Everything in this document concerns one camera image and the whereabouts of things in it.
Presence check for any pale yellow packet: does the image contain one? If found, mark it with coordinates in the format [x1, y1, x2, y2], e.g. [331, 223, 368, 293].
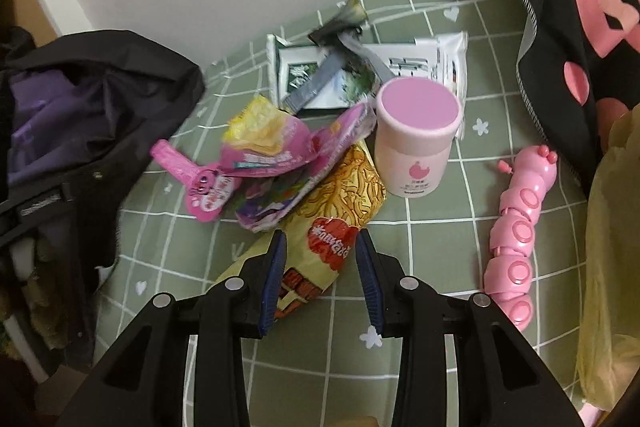
[222, 94, 301, 155]

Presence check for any pink purple snack packet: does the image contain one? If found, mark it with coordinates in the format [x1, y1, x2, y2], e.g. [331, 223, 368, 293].
[220, 103, 377, 234]

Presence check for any pink jar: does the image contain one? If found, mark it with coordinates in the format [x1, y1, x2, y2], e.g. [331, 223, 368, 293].
[375, 77, 462, 200]

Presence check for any grey stick sachet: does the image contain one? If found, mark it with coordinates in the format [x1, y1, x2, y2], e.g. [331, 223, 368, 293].
[282, 47, 353, 115]

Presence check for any dark wrapper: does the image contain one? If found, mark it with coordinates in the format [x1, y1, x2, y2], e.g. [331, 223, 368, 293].
[307, 0, 371, 50]

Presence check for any pink caterpillar toy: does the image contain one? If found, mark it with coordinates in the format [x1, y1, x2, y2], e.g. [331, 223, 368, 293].
[482, 146, 561, 333]

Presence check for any black jacket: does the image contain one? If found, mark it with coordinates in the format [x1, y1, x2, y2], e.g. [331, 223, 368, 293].
[0, 27, 206, 358]

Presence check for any black pink printed blanket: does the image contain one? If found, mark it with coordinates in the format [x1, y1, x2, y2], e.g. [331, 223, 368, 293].
[450, 0, 640, 188]

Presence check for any white green wipes packet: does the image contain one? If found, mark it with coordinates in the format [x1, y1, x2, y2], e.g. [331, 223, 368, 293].
[267, 34, 381, 110]

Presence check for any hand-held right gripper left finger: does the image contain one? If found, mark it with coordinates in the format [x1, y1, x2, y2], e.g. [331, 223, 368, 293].
[55, 229, 290, 427]

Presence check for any white printed packet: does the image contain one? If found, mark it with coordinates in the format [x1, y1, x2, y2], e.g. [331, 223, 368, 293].
[370, 31, 469, 140]

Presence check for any yellow noodle snack packet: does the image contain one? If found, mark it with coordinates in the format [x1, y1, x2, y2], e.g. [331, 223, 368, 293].
[215, 142, 388, 320]

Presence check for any green checked tablecloth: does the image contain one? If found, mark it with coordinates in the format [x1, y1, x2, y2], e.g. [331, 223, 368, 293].
[92, 0, 601, 427]

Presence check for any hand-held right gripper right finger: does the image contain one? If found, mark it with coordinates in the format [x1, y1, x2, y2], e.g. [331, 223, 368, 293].
[356, 228, 586, 427]

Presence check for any purple cloth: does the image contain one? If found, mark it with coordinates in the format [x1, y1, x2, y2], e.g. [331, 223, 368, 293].
[7, 69, 96, 188]

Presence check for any bin with yellow bag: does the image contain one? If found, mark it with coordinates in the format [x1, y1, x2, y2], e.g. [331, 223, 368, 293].
[575, 104, 640, 418]

